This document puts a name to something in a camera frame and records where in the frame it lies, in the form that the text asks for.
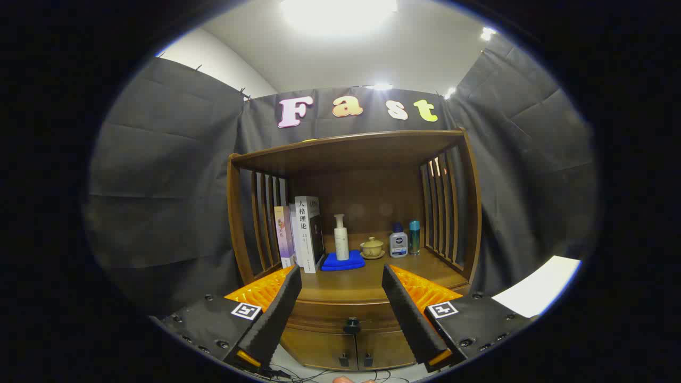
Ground wooden drawer with black knob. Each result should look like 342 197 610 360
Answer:
285 299 421 336

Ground wooden cabinet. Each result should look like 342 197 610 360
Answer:
227 128 482 371

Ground tangle of cables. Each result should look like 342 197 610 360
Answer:
261 362 410 383

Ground ceiling light panel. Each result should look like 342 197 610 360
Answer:
279 0 398 34

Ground wooden countertop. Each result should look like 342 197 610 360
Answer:
250 233 471 305

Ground thick white book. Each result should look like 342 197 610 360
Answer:
294 195 326 273

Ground pink purple book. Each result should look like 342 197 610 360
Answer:
274 206 296 268

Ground white pump bottle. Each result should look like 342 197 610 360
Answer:
334 214 350 261

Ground blue folded cloth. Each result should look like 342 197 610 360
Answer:
321 250 367 272

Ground beige lidded teacup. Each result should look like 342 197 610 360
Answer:
360 236 386 260

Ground white lotion bottle blue cap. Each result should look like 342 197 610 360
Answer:
389 223 409 259

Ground white board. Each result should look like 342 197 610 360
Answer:
491 255 582 319

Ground wooden cabinet door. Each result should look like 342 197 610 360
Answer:
355 330 418 370
280 327 358 371

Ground thin white book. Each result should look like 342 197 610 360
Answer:
289 202 305 267

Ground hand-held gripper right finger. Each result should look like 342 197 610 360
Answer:
381 263 535 373

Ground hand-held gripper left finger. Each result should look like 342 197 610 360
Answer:
151 264 303 373

